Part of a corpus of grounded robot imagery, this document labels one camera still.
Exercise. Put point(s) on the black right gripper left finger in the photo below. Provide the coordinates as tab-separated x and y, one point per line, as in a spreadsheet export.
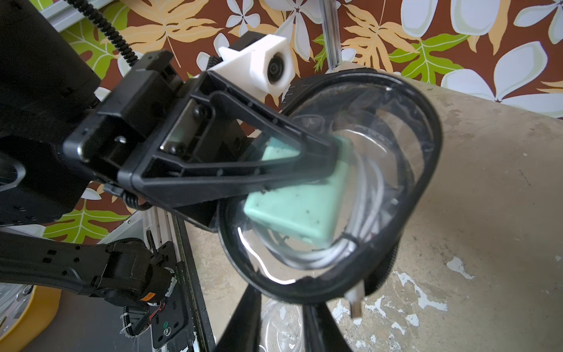
244	329

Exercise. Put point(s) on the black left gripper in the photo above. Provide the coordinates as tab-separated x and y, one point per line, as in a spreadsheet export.
179	143

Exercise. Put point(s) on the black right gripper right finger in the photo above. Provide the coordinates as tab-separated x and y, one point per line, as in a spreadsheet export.
321	332

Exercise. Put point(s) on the green charger plug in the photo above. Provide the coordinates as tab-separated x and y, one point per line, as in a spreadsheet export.
307	212

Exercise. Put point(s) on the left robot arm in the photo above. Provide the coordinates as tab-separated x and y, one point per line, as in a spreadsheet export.
47	90

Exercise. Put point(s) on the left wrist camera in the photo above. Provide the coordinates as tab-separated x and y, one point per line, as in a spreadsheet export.
259	64

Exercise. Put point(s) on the aluminium frame post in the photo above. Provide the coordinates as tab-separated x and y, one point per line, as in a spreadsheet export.
331	33

